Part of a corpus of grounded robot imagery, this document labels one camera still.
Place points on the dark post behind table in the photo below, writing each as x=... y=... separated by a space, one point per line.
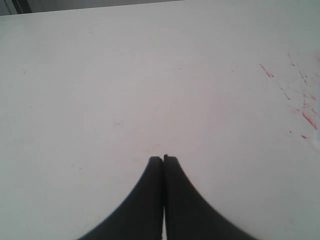
x=22 y=6

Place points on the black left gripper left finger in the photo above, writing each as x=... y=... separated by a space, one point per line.
x=140 y=215

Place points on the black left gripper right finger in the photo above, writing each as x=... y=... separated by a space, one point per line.
x=188 y=216

